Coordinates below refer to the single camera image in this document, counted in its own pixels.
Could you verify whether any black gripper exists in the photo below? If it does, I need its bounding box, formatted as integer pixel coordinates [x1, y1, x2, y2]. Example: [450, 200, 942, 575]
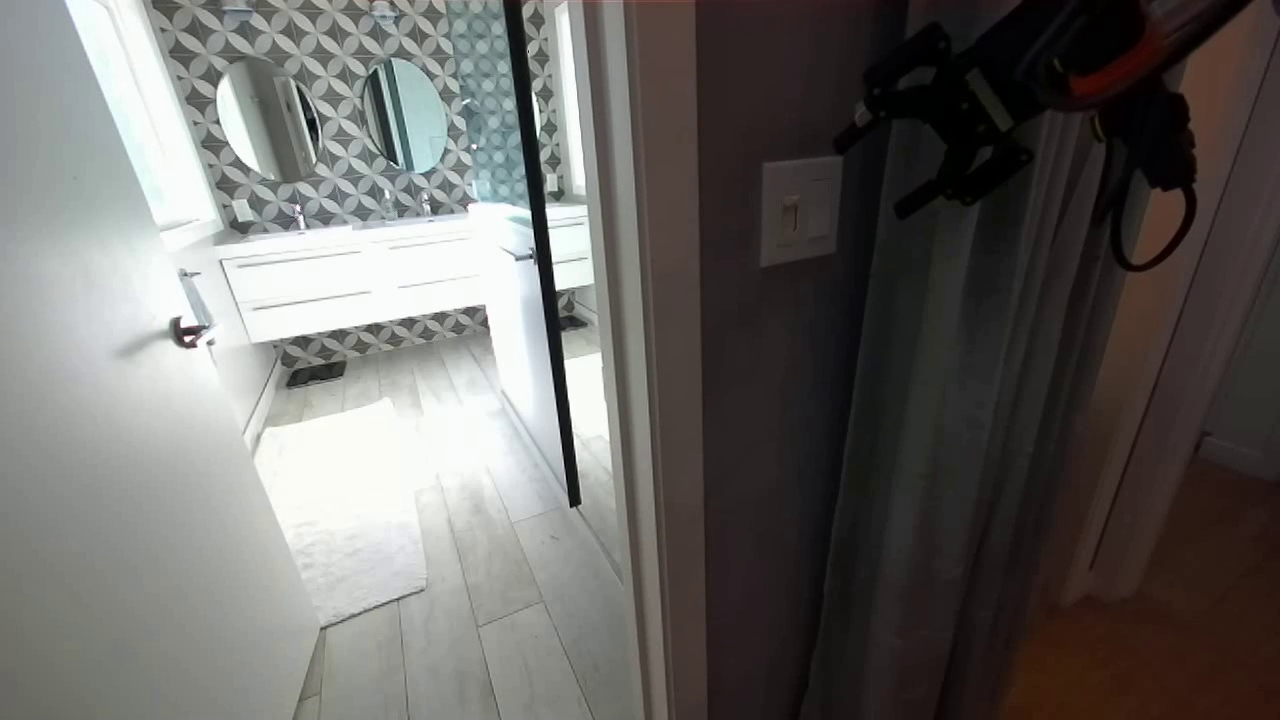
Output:
[833, 7, 1075, 223]

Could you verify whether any white light switch plate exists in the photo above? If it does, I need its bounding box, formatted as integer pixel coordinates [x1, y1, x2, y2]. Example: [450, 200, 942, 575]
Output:
[758, 151, 847, 271]

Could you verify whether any grey pleated curtain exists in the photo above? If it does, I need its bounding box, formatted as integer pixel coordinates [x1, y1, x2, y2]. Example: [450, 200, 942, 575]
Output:
[796, 0, 1172, 720]

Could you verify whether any black framed glass panel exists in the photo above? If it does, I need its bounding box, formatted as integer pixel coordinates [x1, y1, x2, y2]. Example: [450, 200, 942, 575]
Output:
[495, 0, 587, 513]

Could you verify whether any white bathroom vanity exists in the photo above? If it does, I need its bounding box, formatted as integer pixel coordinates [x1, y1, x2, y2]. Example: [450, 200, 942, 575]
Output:
[210, 195, 602, 347]

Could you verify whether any white bath rug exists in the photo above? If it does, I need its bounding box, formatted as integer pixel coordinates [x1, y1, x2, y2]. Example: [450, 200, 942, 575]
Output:
[247, 397, 431, 630]

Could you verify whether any white door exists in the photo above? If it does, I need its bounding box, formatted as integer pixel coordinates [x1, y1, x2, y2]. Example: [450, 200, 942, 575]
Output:
[0, 0, 328, 720]

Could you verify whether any black and orange robot cable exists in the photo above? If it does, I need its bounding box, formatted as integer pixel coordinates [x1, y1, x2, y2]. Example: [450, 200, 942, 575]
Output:
[1063, 0, 1258, 278]

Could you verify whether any white door frame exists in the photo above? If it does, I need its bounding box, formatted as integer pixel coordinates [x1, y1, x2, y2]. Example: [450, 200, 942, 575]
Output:
[572, 0, 714, 720]

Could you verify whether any round wall mirror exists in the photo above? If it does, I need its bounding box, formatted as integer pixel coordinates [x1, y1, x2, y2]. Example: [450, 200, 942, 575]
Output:
[211, 54, 324, 182]
[355, 50, 455, 181]

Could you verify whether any silver door handle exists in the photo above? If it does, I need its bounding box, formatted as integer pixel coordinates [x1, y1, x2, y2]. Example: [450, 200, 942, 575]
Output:
[169, 268, 225, 356]

